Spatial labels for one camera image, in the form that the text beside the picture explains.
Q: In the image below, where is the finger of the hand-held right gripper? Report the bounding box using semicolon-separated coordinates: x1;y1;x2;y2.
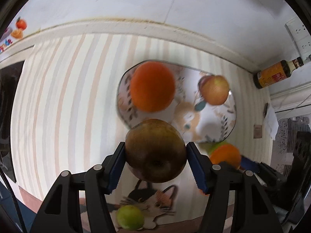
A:
239;155;262;175

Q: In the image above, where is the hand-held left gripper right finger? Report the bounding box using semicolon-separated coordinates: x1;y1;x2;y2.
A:
186;142;283;233

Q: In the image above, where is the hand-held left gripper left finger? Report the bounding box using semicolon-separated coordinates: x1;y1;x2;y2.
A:
30;142;127;233

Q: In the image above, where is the orange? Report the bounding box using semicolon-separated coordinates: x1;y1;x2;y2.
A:
209;144;242;171
130;61;176;113

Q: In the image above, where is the printed ceramic plate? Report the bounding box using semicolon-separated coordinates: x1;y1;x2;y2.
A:
116;60;237;143

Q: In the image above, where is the red yellow apple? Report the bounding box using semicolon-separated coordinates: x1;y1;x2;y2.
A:
199;75;230;106

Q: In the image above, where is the silver patterned refrigerator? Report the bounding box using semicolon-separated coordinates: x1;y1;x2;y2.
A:
271;115;311;165

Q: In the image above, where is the dark vinegar bottle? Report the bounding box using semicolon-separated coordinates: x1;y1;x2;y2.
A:
253;56;305;89

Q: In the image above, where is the black gas stove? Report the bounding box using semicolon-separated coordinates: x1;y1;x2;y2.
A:
0;59;26;183

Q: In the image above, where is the white wall socket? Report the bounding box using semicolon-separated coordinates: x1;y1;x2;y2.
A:
298;34;311;62
285;17;308;39

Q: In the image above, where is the colourful wall sticker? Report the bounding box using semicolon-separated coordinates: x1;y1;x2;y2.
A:
0;17;28;54

